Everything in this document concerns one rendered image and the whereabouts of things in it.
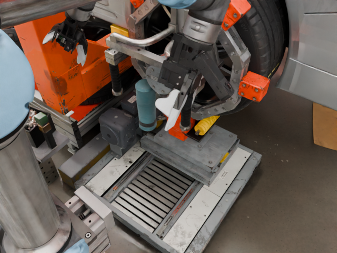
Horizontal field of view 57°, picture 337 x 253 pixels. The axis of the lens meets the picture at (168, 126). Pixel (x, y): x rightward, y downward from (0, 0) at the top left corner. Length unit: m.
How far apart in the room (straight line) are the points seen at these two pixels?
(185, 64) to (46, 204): 0.40
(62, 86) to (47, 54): 0.18
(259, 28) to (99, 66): 0.84
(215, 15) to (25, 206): 0.48
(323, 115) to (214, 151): 1.03
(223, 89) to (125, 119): 1.08
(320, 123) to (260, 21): 1.40
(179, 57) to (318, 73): 0.73
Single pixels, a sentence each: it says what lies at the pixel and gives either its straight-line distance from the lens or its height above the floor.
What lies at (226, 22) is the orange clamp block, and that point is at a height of 1.08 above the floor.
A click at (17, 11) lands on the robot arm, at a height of 1.39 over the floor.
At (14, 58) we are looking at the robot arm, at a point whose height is 1.42.
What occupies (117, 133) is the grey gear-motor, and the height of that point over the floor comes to 0.37.
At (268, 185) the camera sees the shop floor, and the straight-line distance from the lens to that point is 1.99.
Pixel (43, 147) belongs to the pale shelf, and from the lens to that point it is 1.61.
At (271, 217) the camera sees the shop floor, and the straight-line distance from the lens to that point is 1.88.
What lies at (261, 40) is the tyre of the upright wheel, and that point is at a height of 1.01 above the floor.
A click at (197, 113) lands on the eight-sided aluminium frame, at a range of 1.41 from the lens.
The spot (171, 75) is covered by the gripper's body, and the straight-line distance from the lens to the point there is 0.70.
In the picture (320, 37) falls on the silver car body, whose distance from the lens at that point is 1.26.
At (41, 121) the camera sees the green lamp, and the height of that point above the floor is 0.64.
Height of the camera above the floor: 1.59
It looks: 46 degrees down
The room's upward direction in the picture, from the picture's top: straight up
